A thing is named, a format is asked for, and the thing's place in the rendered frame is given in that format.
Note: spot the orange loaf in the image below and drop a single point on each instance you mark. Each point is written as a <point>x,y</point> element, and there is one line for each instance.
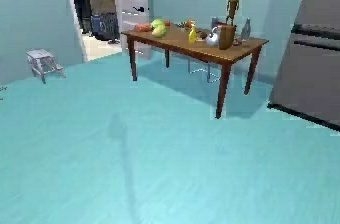
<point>142,27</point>

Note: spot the green lettuce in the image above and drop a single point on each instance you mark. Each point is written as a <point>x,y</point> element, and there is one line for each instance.
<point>158,27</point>

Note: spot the yellow spray bottle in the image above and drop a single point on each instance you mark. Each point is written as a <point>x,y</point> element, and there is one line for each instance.
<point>192,34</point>

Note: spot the brown wooden figure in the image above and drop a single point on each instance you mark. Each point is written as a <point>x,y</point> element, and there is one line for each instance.
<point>232,10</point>

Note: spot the silver kettle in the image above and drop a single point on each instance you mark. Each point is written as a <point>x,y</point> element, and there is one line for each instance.
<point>212,38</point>

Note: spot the white step stool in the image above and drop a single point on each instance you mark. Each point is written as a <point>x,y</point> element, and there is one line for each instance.
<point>43,60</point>

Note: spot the grey bottle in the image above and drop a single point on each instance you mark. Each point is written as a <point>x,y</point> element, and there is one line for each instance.
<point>246,30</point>

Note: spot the brown wooden table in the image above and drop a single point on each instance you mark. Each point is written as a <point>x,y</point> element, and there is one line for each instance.
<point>181,41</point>

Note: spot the white room door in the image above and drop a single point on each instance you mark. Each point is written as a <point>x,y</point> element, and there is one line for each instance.
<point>134,23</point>

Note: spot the grey fridge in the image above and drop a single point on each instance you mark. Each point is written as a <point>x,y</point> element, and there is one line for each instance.
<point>324,76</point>

